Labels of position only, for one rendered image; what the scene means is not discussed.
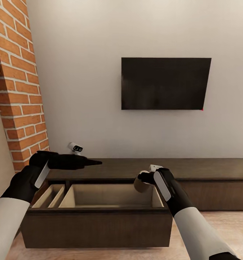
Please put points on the cabinet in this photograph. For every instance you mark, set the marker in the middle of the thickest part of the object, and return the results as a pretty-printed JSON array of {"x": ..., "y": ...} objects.
[{"x": 99, "y": 207}]

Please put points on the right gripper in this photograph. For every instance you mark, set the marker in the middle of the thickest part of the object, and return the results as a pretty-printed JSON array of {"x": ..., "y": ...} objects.
[{"x": 146, "y": 177}]

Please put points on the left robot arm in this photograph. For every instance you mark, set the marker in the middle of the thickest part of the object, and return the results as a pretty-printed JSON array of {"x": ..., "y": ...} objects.
[{"x": 17, "y": 198}]

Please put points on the pillar candle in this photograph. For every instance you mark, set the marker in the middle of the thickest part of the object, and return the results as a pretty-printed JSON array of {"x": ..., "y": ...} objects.
[{"x": 140, "y": 186}]

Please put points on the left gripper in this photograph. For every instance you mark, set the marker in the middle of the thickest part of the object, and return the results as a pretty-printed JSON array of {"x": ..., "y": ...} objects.
[{"x": 73, "y": 162}]

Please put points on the wall mounted tv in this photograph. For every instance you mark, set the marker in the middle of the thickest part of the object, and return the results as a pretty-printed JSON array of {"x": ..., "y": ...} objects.
[{"x": 164, "y": 83}]

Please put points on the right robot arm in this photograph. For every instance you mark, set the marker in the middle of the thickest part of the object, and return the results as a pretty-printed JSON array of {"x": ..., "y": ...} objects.
[{"x": 200, "y": 239}]

